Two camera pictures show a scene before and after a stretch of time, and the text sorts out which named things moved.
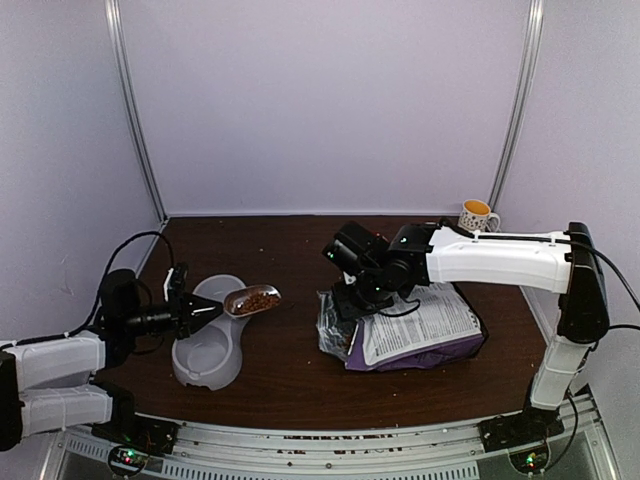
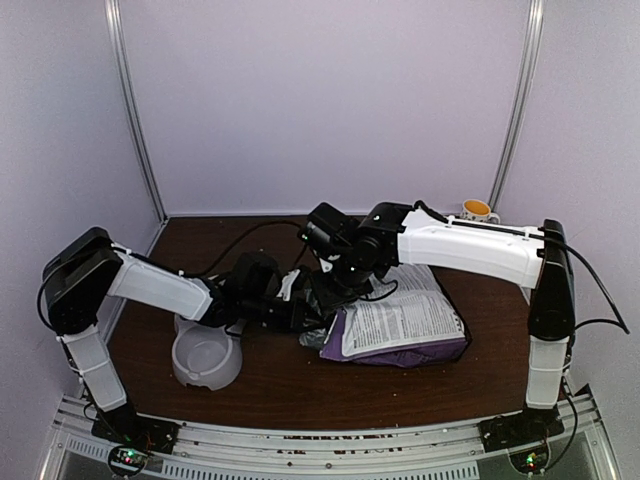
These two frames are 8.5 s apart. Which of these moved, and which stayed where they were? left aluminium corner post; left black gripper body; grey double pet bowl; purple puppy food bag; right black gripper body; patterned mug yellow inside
Moved: left black gripper body; purple puppy food bag; right black gripper body
Stayed: grey double pet bowl; patterned mug yellow inside; left aluminium corner post
